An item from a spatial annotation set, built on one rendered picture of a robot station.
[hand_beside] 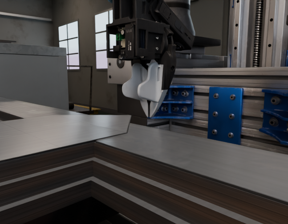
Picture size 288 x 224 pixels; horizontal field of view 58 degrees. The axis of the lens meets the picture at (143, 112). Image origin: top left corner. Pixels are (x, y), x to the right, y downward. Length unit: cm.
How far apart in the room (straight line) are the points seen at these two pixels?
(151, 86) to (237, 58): 39
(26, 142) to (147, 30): 22
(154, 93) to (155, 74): 3
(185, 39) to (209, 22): 359
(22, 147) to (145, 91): 21
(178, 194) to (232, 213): 4
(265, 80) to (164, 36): 26
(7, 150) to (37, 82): 96
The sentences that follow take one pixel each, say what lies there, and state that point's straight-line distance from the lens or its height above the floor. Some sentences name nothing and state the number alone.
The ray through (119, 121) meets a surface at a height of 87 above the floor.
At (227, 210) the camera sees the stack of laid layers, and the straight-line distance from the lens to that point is 18.
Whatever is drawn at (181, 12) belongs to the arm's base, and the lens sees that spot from 82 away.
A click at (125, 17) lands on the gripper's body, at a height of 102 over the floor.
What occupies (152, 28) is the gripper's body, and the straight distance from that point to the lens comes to 40.
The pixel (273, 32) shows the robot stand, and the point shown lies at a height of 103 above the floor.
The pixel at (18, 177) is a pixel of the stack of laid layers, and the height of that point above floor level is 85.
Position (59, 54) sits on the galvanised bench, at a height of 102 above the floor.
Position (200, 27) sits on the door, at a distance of 415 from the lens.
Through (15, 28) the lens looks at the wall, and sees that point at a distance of 843.
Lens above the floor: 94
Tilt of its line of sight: 9 degrees down
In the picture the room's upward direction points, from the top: straight up
